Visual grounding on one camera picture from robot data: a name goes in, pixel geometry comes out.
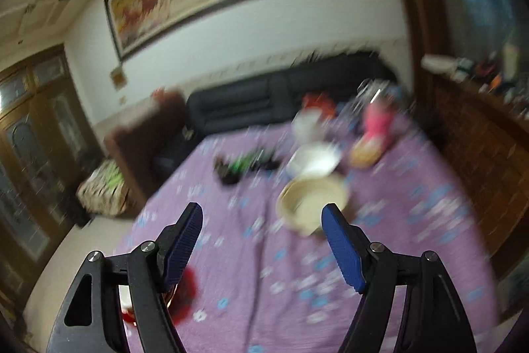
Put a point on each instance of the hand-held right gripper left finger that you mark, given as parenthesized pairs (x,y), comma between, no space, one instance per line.
(182,245)

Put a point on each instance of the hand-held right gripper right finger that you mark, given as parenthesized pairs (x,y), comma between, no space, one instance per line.
(345,253)

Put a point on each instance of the red glass dish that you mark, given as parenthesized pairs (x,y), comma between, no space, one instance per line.
(186,293)

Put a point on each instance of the large cream plastic bowl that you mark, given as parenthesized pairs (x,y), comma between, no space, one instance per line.
(314,200)

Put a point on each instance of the purple floral tablecloth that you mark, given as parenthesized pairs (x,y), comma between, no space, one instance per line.
(268,262)

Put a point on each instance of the dark small jars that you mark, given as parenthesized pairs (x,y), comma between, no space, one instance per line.
(227,171)

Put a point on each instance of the red object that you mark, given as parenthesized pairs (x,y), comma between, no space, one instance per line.
(130,319)

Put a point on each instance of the white foam plate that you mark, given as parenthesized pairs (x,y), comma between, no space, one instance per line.
(314,162)

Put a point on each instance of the patterned box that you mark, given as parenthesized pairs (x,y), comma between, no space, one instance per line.
(103,187)

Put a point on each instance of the tan shallow bowl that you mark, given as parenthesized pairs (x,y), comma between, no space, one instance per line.
(364,155)

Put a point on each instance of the green packet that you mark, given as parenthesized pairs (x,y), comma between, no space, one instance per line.
(244,163)

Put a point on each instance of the brown wooden chair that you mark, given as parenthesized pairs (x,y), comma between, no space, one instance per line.
(140,138)

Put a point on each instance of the white plastic jar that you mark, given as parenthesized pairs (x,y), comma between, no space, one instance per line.
(308,125)

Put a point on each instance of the pink knit-sleeved thermos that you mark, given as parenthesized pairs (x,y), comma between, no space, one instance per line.
(378,121)

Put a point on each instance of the red bag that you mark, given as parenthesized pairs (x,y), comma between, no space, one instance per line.
(318,105)

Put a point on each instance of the black sofa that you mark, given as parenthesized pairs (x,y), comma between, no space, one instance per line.
(248,96)

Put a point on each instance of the wooden panelled counter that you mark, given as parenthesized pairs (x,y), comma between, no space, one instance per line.
(487,154)

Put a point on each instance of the wooden glass-panelled door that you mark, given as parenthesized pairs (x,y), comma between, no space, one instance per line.
(33,154)

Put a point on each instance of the flat white box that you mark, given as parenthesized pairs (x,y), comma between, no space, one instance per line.
(439,62)

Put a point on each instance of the pile of assorted tools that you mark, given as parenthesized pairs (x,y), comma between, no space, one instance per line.
(492,78)

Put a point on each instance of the small wall calendar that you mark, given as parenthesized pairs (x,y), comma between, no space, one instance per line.
(118,78)

